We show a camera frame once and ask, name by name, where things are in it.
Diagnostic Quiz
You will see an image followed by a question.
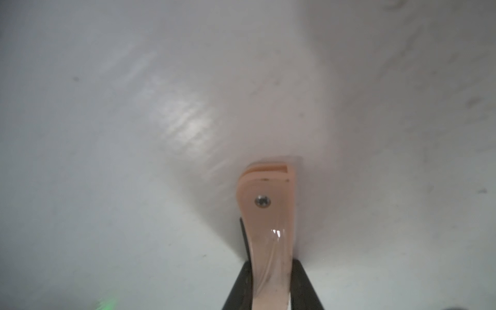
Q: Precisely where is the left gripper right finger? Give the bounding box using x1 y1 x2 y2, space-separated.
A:
290 259 324 310

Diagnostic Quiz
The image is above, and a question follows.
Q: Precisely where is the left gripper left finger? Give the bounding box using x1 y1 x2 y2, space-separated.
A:
222 218 253 310

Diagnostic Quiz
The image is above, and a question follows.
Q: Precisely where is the pink knife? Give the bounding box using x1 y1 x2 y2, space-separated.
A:
236 156 297 309

